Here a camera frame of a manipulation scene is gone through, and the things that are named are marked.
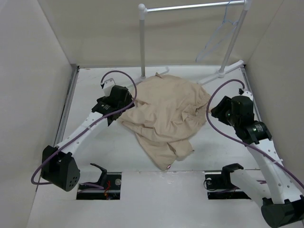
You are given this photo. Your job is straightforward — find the light blue wire hanger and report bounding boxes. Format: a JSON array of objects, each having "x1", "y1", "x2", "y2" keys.
[{"x1": 195, "y1": 0, "x2": 238, "y2": 63}]

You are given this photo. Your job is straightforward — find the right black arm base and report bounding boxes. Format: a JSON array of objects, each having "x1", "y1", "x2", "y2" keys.
[{"x1": 203, "y1": 173, "x2": 250, "y2": 200}]

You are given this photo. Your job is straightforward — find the beige trousers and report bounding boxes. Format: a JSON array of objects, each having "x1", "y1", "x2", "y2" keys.
[{"x1": 119, "y1": 74, "x2": 210, "y2": 171}]

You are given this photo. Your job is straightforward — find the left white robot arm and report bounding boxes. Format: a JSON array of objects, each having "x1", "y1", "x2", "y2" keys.
[{"x1": 41, "y1": 85, "x2": 134, "y2": 192}]

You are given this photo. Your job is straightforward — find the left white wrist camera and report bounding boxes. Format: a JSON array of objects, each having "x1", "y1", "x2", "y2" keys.
[{"x1": 100, "y1": 78, "x2": 116, "y2": 96}]

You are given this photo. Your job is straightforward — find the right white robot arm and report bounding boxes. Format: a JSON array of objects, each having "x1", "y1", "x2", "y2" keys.
[{"x1": 211, "y1": 95, "x2": 304, "y2": 228}]

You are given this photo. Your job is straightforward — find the white clothes rack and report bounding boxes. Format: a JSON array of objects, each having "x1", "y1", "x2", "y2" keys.
[{"x1": 135, "y1": 0, "x2": 252, "y2": 85}]

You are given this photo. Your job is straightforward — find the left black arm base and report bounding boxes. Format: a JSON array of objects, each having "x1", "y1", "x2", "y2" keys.
[{"x1": 76, "y1": 172, "x2": 122, "y2": 200}]

